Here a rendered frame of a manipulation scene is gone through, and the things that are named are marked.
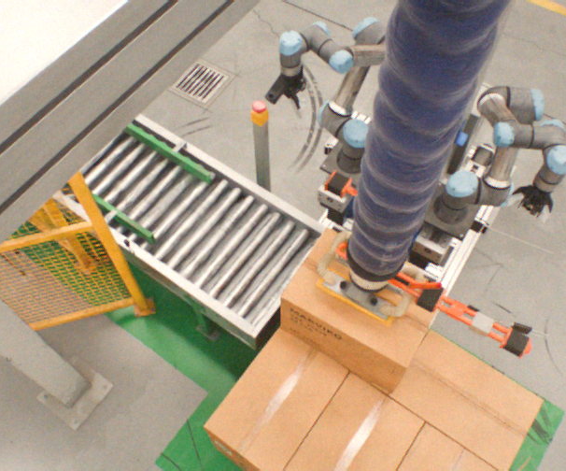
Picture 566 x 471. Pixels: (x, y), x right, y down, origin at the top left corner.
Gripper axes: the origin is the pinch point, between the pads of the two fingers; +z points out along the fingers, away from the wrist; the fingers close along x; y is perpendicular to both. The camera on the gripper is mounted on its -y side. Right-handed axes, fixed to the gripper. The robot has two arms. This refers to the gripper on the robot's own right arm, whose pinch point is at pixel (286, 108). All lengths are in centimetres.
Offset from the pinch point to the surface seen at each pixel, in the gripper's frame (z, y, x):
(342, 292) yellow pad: 42, -26, -58
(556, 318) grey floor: 149, 91, -132
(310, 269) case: 55, -23, -38
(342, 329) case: 55, -33, -66
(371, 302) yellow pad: 39, -22, -70
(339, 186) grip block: 28.5, 3.7, -27.9
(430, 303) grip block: 29, -10, -87
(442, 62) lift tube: -89, -21, -68
